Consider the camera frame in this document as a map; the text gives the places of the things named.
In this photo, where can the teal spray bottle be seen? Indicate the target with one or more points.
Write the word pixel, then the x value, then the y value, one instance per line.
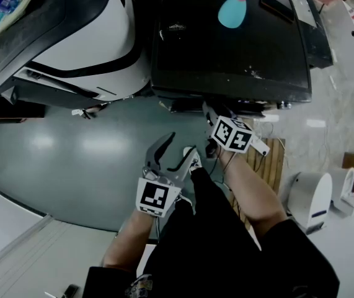
pixel 232 11

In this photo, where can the white flat board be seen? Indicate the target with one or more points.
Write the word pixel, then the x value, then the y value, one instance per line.
pixel 18 9

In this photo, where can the person's black clothing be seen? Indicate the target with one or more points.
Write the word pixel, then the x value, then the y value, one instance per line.
pixel 226 253

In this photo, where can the person's right forearm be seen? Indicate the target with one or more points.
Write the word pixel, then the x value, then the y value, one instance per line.
pixel 251 191

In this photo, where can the black washing machine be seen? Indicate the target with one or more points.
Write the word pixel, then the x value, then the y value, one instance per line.
pixel 226 57

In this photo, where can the white counter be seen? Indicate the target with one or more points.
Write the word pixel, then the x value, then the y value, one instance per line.
pixel 34 253

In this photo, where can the white rounded device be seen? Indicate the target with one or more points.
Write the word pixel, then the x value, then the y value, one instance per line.
pixel 313 200

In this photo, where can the white toilet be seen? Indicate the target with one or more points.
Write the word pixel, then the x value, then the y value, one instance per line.
pixel 348 194

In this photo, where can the black metal table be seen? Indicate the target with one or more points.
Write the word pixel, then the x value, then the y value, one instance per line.
pixel 316 36

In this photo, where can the white and black cleaning machine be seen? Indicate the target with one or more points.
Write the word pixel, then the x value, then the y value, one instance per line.
pixel 80 42

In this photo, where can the white sign board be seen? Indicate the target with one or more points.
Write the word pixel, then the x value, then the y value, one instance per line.
pixel 353 51

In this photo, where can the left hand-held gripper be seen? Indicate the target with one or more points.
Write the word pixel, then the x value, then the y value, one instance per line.
pixel 155 194

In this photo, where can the person's left forearm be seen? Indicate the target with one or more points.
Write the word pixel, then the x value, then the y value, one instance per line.
pixel 130 241

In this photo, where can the black flat remote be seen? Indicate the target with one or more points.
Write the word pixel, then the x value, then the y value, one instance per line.
pixel 277 7

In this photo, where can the person's white shoe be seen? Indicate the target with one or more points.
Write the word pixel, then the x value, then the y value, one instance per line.
pixel 193 160
pixel 185 200

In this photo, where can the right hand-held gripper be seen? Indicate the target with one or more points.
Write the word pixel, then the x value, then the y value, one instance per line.
pixel 231 133

